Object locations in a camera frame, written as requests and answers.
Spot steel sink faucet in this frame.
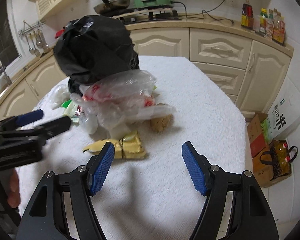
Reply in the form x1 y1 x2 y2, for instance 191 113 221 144
0 59 12 86

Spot cream lower kitchen cabinets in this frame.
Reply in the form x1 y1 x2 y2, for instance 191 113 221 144
0 19 294 126

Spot white crumpled plastic bag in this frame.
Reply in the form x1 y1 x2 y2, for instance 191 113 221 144
49 84 70 109

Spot kitchen window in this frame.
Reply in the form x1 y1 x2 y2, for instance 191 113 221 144
0 0 19 67

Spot green label sauce bottle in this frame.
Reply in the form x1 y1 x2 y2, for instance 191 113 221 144
259 8 268 34

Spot clear red-printed plastic bag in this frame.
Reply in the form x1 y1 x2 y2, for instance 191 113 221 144
70 70 176 134

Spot hanging utensil rack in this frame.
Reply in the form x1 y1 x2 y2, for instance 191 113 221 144
18 20 50 58

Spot cooking oil gift bag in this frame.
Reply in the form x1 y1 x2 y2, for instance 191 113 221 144
259 140 298 181

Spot red kitchen item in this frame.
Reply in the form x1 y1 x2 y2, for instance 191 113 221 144
55 29 65 39

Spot dark soy sauce bottle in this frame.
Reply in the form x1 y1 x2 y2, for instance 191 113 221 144
241 0 254 30

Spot brown bread piece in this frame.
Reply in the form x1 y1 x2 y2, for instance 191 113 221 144
150 114 173 133

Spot black wok with handle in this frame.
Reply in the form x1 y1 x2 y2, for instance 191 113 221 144
94 0 130 15

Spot black gas stove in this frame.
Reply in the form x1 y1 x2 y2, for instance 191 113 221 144
113 8 182 25

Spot person's left hand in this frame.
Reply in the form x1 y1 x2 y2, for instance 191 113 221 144
7 168 20 209

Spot yellow snack bag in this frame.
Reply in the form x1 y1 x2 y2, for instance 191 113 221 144
83 131 147 159

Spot white rice sack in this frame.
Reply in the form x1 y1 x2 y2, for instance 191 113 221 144
263 92 300 142

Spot large black trash bag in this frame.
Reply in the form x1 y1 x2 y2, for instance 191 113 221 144
53 15 139 95

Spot white terry table cloth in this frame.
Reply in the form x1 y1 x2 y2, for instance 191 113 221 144
16 55 247 240

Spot black power cable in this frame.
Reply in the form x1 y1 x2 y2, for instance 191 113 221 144
173 0 235 26

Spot white green rice bag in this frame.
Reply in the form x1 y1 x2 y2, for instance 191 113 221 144
62 99 83 124

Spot orange label oil bottle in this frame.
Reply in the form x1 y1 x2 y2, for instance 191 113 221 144
273 11 286 45

